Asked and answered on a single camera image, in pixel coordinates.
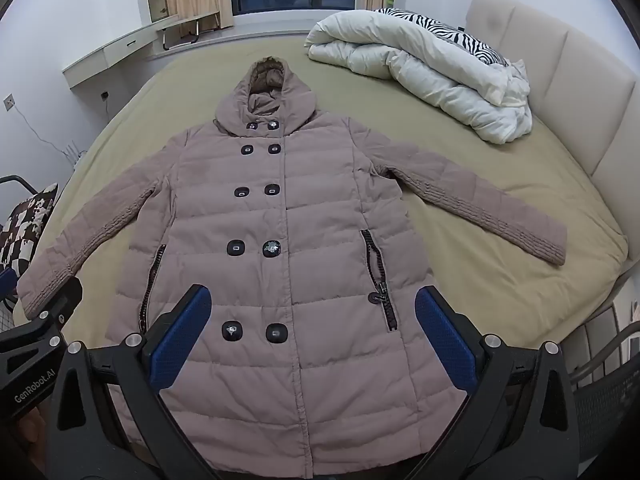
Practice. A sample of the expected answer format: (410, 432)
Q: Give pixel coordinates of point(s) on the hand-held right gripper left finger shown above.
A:
(177, 340)

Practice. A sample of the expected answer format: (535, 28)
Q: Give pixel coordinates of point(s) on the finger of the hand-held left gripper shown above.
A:
(55, 305)

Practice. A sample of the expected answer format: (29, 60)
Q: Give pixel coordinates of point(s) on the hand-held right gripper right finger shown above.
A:
(445, 340)

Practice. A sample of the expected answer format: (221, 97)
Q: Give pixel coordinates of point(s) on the mauve hooded puffer coat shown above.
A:
(325, 240)

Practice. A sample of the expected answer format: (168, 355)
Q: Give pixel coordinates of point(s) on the brown white patterned cushion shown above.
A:
(25, 230)

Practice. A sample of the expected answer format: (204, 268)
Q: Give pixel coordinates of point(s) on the grey mesh chair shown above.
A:
(610, 400)

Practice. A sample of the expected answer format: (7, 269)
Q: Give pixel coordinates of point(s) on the bed with olive sheet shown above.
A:
(350, 90)

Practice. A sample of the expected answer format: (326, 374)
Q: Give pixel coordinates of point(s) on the white duvet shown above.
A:
(425, 70)

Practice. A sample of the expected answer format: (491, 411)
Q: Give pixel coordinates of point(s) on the beige padded headboard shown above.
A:
(575, 90)

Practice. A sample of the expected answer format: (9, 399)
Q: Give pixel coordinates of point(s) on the zebra striped pillow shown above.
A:
(465, 40)

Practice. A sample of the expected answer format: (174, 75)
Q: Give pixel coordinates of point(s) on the black armchair frame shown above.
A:
(20, 181)

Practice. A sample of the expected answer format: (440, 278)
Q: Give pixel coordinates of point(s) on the white wall socket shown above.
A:
(8, 102)

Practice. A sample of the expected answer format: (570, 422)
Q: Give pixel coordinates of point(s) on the white wall desk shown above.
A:
(110, 52)

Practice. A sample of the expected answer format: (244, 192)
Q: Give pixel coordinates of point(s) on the black frame chair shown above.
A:
(192, 25)

